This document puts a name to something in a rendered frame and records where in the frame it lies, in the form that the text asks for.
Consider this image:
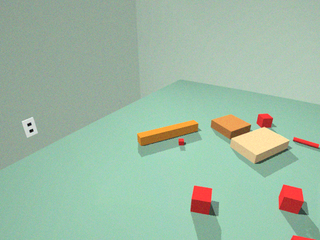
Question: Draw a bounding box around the orange long rectangular bar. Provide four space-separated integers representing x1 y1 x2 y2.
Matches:
137 120 199 146

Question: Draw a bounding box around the orange square block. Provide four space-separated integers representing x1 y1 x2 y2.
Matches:
210 114 251 139

